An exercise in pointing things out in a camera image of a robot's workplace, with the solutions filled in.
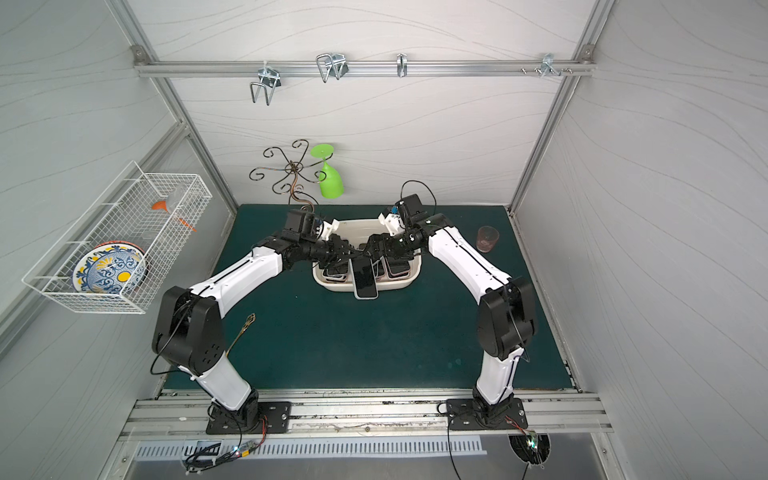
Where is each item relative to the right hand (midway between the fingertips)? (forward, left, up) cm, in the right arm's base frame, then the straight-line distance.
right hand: (376, 252), depth 84 cm
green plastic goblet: (+23, +17, +6) cm, 29 cm away
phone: (0, +14, -16) cm, 21 cm away
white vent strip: (-47, +44, -18) cm, 67 cm away
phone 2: (+5, -6, -15) cm, 17 cm away
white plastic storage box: (+24, +10, -19) cm, 32 cm away
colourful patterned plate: (-18, +53, +17) cm, 59 cm away
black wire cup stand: (+21, +26, +13) cm, 36 cm away
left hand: (-1, +5, +1) cm, 5 cm away
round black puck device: (-42, -41, -21) cm, 62 cm away
